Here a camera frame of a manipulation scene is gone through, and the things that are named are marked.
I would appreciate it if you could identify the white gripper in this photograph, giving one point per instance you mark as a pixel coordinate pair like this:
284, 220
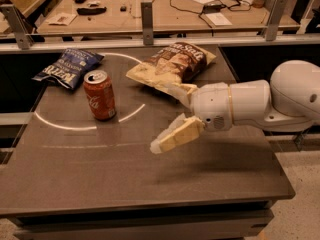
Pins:
210, 106

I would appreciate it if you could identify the red coke can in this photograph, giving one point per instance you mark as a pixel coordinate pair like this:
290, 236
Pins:
99, 92

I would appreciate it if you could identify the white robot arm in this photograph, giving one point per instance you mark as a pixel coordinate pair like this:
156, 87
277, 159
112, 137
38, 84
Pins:
288, 102

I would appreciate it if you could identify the brown sea salt chip bag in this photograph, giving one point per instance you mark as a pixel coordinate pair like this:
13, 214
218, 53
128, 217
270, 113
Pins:
175, 64

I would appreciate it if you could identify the white paper sheet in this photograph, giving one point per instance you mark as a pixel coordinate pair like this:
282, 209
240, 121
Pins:
218, 19

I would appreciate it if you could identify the black power adapter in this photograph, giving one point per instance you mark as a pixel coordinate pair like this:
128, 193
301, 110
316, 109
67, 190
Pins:
212, 8

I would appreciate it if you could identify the small black box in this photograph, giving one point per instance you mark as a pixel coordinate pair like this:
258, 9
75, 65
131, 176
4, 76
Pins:
123, 8

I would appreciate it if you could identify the blue chip bag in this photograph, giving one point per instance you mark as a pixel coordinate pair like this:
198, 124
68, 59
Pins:
71, 66

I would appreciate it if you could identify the black flat device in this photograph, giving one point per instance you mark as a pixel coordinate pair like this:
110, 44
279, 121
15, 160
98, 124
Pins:
91, 11

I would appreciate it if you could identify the white card left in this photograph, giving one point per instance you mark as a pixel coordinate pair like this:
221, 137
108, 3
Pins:
63, 19

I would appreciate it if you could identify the middle metal bracket post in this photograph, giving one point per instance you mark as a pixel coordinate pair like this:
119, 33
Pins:
147, 22

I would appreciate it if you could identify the metal bracket post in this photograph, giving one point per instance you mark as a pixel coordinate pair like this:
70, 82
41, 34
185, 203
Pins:
269, 33
147, 22
21, 29

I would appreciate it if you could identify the right metal bracket post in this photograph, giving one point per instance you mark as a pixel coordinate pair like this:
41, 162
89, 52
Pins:
269, 33

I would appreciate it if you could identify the left metal bracket post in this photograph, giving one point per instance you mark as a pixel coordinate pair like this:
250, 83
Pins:
21, 29

